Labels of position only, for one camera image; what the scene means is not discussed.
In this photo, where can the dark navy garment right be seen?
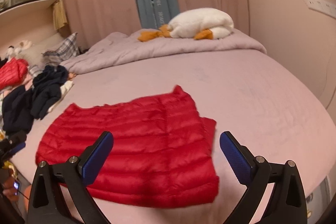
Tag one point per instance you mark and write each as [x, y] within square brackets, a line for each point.
[46, 91]

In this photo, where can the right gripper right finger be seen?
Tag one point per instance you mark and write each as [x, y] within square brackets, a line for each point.
[287, 201]

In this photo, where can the folded red jacket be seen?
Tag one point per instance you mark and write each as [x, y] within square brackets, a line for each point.
[13, 73]

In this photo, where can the plaid pillow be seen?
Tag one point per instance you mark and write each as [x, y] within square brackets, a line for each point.
[67, 50]

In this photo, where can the white power strip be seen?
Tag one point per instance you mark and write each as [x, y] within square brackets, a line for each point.
[323, 7]

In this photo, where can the left human hand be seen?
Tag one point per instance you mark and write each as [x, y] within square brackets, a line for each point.
[9, 190]

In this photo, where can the pink bed sheet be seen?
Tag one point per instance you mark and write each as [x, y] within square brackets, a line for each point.
[249, 94]

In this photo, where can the white plush toys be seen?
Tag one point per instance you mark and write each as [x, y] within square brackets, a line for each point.
[13, 51]

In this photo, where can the dark navy garment left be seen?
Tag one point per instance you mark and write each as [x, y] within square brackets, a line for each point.
[16, 111]

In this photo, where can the beige hanging cloth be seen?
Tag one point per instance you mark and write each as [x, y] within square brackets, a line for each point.
[59, 15]

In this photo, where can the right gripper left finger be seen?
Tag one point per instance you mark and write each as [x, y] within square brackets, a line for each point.
[47, 203]

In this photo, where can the red puffer jacket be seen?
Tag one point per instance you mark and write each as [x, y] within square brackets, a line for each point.
[161, 155]

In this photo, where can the white goose plush toy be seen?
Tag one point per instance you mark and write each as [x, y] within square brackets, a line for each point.
[197, 24]

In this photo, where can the lilac duvet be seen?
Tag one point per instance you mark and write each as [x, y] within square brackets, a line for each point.
[118, 49]

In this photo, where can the white garment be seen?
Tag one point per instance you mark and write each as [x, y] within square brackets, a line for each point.
[64, 90]

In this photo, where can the dark navy garment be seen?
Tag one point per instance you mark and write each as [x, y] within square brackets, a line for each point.
[46, 91]
[16, 111]

